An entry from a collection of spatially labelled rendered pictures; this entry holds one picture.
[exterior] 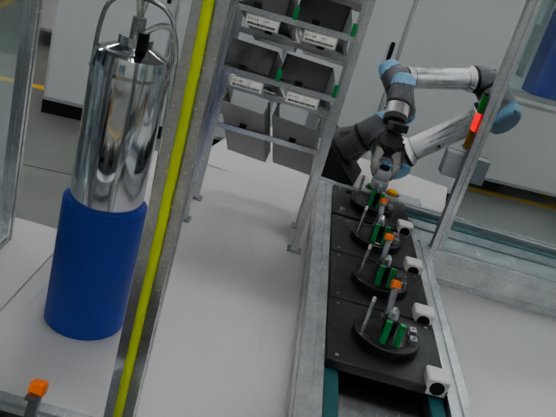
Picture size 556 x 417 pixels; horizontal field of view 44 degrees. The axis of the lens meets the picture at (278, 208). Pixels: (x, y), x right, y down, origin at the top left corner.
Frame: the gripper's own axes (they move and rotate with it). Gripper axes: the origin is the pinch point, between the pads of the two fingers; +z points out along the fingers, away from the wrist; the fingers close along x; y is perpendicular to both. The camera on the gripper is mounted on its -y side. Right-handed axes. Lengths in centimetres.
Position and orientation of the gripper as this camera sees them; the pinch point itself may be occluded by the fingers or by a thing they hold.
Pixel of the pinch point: (383, 173)
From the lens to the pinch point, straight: 206.5
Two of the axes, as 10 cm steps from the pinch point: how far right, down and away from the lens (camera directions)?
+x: -9.6, -2.8, -0.2
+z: -2.6, 9.1, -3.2
